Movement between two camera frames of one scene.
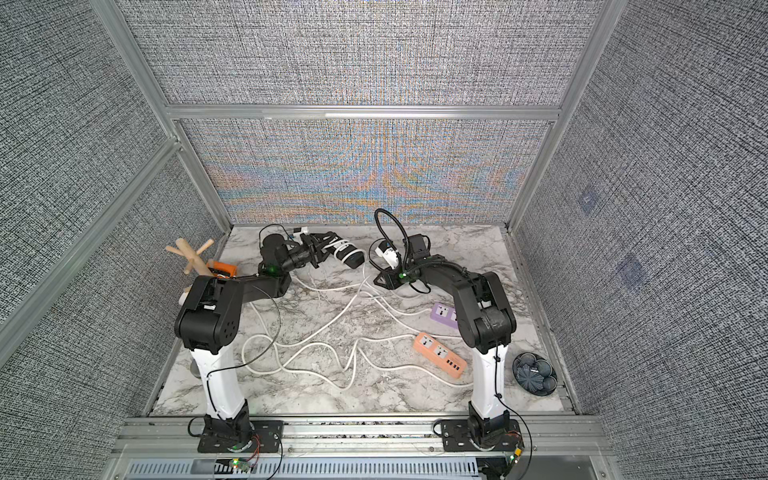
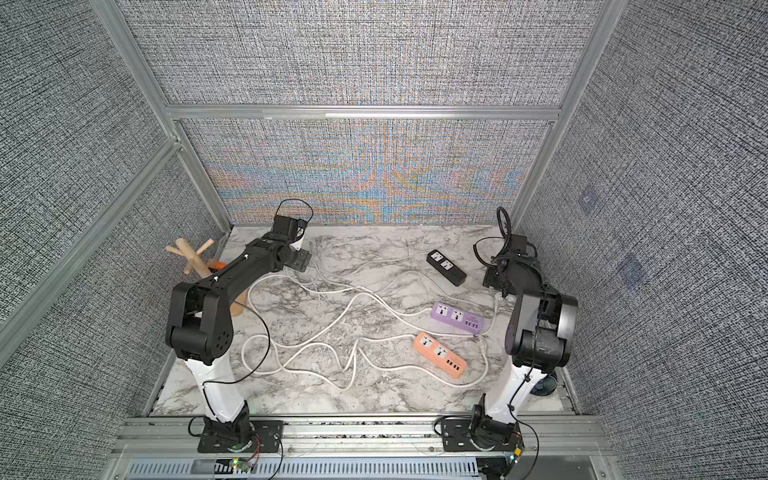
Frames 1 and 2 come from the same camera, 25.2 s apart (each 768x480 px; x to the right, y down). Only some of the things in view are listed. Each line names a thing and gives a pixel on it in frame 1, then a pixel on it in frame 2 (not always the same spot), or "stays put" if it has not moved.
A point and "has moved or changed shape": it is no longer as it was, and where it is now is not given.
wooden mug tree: x=184 y=249 stays put
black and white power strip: x=351 y=255 has moved or changed shape
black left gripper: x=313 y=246 → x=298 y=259
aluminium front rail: x=359 y=437 stays put
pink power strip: x=429 y=346 stays put
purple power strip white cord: x=368 y=287 has moved or changed shape
